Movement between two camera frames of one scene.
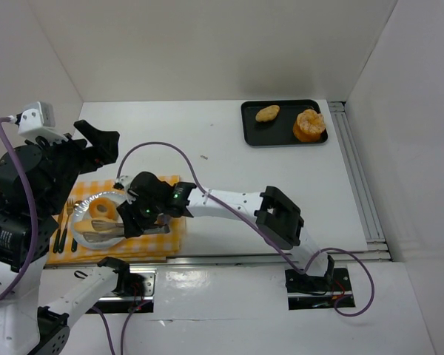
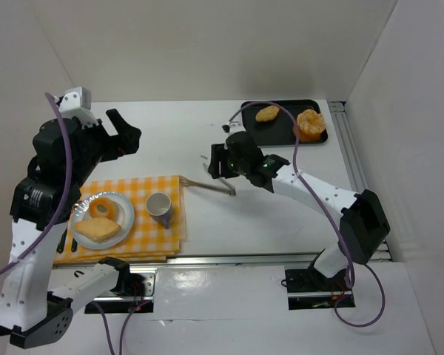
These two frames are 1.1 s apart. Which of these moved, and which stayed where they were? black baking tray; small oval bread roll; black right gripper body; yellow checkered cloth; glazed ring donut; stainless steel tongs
Moved: black right gripper body; stainless steel tongs
Stayed: black baking tray; yellow checkered cloth; glazed ring donut; small oval bread roll
